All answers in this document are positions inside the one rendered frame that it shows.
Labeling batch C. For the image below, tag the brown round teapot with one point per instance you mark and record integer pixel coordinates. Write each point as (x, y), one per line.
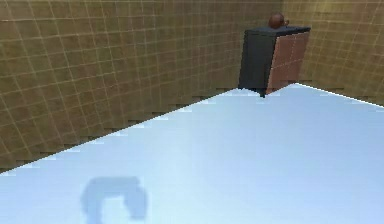
(276, 21)

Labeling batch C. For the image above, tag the black cabinet with brown drawers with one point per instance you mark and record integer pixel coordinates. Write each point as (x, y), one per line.
(258, 60)

